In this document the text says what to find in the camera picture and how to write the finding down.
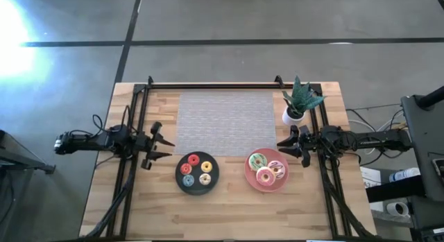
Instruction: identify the black round plate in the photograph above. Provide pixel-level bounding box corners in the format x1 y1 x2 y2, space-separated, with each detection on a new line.
175 150 220 196

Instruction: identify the dark grey storage box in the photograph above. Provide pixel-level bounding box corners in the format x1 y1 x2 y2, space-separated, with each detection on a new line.
409 195 444 242

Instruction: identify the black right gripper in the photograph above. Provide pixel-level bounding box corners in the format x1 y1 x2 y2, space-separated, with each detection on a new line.
276 124 322 168

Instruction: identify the grey metal cabinet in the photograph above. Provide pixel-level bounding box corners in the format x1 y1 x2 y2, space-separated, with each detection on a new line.
401 94 444 203

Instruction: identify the black aluminium table frame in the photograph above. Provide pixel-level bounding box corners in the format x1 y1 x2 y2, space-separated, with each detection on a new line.
79 75 379 241

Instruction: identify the grey woven placemat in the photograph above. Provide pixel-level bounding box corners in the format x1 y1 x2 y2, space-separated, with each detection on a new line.
175 92 278 157

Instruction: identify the white tape roll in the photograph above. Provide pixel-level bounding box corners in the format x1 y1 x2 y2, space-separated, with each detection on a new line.
386 201 411 218

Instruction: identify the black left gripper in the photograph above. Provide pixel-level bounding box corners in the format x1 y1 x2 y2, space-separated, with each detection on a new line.
134 121 176 171

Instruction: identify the black shelf board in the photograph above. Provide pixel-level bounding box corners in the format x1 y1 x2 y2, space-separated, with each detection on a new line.
366 175 427 204

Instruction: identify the green plant in white pot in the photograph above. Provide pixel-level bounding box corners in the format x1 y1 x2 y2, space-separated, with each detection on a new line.
281 75 327 128

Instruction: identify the pink round plate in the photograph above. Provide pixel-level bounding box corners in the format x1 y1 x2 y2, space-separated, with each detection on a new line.
244 147 290 193

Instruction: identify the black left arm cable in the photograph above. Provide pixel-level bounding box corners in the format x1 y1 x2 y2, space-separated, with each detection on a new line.
91 105 135 132

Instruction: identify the white plastic bottle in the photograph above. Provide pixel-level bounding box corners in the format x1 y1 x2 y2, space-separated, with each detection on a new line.
388 167 421 183

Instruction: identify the large white chocolate-drizzle donut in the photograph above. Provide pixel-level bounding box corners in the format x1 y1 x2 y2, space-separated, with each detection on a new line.
267 159 287 180

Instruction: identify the white printed paper box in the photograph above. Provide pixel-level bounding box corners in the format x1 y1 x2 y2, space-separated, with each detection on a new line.
359 166 383 189

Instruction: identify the black pole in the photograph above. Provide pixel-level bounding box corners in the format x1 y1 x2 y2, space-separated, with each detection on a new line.
415 85 444 110

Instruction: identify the large green frosted donut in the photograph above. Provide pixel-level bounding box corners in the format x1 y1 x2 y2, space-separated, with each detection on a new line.
248 153 268 172

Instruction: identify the dark metal stand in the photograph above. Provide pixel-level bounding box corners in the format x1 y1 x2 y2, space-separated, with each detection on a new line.
0 129 56 175

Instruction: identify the black floor cable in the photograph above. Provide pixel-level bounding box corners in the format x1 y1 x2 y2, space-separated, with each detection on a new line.
345 103 402 113

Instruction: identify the large pink frosted donut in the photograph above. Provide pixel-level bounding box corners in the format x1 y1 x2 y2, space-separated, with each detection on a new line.
256 166 277 187

